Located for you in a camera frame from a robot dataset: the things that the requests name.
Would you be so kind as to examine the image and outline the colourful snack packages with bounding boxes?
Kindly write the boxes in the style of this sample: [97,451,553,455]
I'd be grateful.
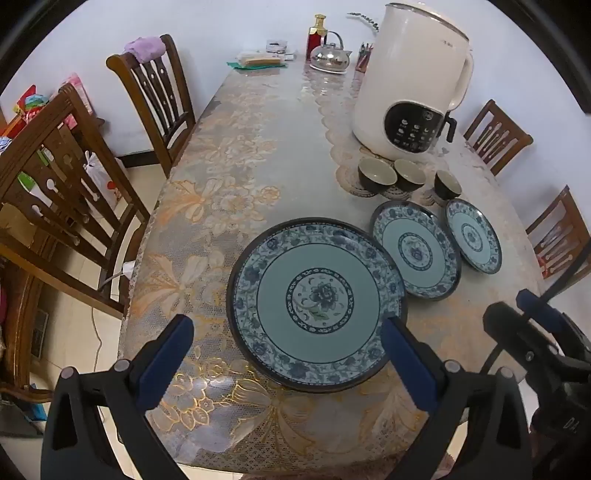
[13,85,51,121]

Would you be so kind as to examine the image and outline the metal teapot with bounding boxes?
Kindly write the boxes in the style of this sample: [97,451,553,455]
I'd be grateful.
[309,31,352,73]

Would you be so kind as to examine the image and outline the red bottle with gold cap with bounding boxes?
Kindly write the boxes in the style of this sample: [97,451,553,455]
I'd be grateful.
[305,14,328,62]

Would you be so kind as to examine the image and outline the white electric kettle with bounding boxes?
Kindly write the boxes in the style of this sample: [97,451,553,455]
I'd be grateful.
[353,2,475,160]

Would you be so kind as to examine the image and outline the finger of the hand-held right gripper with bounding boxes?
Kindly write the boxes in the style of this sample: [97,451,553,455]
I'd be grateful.
[482,302,561,370]
[516,288,588,352]

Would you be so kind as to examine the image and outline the dark dried sprig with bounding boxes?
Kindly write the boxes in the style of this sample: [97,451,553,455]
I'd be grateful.
[347,11,382,33]

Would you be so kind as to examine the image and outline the white power cable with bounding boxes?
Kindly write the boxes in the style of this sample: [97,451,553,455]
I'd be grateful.
[91,261,136,365]

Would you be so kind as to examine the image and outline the small blue floral plate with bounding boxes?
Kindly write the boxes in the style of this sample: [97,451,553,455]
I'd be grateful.
[444,198,503,274]

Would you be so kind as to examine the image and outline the pencil holder with pencils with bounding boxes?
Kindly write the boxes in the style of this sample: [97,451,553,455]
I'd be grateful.
[355,41,375,73]

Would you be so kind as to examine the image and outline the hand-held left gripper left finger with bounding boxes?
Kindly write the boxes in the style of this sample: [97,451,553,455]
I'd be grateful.
[41,315,195,480]

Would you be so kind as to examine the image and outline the dark ceramic bowl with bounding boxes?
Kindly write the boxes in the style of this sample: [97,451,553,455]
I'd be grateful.
[358,158,397,195]
[434,170,462,201]
[393,159,426,193]

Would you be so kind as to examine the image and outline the large blue floral plate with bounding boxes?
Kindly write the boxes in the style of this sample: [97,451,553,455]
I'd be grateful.
[226,219,409,394]

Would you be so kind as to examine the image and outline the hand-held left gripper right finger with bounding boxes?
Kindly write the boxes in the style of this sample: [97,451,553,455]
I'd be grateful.
[381,315,534,480]

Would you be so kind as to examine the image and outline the brown wrapped packet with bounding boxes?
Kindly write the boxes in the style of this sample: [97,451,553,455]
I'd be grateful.
[236,52,283,65]

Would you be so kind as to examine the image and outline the purple cloth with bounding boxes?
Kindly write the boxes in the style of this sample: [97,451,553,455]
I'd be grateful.
[124,37,166,64]

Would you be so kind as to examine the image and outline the pink package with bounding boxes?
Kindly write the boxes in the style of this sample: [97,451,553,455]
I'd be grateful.
[60,73,95,130]

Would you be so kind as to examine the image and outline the medium blue floral plate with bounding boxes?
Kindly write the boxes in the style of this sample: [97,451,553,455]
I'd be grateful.
[369,199,462,302]

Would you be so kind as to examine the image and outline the wooden chair with purple cloth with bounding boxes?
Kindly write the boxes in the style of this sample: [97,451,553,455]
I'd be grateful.
[106,33,197,178]

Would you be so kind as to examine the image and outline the white plastic bag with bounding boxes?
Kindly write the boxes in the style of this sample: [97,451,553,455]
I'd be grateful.
[83,150,123,208]

